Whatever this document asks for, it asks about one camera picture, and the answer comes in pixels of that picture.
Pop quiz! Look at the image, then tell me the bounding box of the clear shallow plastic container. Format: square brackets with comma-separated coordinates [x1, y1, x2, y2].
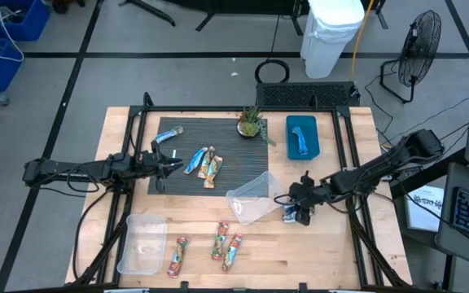
[116, 213, 169, 276]

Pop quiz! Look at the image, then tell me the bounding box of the succulent plant in black pot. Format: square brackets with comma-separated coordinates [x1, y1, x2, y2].
[236, 104, 277, 147]

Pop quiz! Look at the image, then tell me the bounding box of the black tripod stand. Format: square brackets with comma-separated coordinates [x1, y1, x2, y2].
[118, 0, 177, 28]

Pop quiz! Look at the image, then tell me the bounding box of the clear plastic bin with handles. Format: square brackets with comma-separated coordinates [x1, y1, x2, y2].
[225, 170, 288, 225]

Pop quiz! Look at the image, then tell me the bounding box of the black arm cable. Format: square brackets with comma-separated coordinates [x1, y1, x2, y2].
[72, 189, 112, 282]

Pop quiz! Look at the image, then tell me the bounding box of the black cable coil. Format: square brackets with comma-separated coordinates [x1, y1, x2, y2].
[254, 59, 291, 85]

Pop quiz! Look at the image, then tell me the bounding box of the white printed paper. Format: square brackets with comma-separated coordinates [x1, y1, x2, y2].
[405, 185, 445, 232]

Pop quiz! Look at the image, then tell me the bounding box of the yellow cable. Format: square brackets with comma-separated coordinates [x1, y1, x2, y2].
[350, 0, 376, 81]

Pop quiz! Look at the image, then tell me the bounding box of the teal plastic bin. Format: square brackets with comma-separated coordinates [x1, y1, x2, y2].
[285, 115, 321, 161]

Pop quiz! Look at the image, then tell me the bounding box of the black floor cable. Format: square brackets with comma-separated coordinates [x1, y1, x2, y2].
[363, 71, 469, 158]

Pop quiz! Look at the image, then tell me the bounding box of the black floor fan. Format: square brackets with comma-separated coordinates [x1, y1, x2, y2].
[379, 10, 442, 104]

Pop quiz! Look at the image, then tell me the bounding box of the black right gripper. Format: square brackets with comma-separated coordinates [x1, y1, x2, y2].
[288, 170, 326, 227]

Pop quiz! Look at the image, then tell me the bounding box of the bright blue granola bar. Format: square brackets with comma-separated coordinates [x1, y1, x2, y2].
[183, 146, 209, 175]

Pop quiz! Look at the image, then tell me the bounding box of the white trash bin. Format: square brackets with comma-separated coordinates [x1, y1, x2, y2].
[299, 0, 366, 80]

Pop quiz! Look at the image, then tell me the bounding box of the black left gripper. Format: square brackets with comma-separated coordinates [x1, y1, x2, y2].
[136, 140, 185, 195]

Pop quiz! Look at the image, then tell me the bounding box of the black perforated case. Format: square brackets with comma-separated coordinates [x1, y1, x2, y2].
[255, 81, 361, 109]

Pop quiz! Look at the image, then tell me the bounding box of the grey woven placemat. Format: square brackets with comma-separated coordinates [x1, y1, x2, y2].
[147, 116, 269, 197]

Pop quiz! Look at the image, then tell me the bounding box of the red green granola bar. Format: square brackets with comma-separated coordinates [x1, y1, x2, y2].
[211, 221, 230, 261]
[166, 237, 190, 279]
[221, 233, 243, 273]

